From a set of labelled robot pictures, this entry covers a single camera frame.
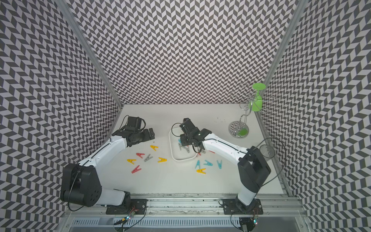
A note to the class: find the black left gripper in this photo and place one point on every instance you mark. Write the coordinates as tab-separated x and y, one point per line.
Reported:
147	137

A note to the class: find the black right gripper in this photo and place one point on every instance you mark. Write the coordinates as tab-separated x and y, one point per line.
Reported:
183	140

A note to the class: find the gray clothespin group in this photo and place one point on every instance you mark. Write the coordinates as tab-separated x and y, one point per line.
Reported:
186	148

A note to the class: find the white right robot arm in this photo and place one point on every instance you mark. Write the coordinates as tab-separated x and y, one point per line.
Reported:
252	166

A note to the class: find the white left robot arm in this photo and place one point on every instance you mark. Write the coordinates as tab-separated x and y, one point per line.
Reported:
81	183

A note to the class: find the white plastic storage box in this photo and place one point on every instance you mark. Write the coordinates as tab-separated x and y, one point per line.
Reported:
177	152

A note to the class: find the yellow clothespin near box left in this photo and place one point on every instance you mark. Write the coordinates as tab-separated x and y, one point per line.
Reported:
154	147

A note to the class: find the yellow clothespin far left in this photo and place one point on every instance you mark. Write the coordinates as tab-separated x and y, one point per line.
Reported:
132	161

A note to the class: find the gray clothespin left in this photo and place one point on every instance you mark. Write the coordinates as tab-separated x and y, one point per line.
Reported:
148	158

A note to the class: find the red clothespin lower left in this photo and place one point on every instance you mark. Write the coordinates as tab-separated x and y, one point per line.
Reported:
136	169

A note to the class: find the yellow clothespin left middle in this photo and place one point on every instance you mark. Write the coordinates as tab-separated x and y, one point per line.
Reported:
162	160

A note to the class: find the yellow clothespin lower right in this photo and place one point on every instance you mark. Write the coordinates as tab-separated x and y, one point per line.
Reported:
201	171

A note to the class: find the chrome green jewelry stand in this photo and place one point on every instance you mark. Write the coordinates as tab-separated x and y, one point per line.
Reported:
252	101

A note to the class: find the clear drinking glass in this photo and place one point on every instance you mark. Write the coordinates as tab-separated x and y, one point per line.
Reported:
267	151

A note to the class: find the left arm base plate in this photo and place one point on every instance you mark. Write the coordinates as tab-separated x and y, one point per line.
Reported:
137	205

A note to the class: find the aluminium front rail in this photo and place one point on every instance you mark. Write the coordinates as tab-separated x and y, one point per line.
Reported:
211	205

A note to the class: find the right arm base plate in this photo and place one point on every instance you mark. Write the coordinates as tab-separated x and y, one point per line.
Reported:
234	206

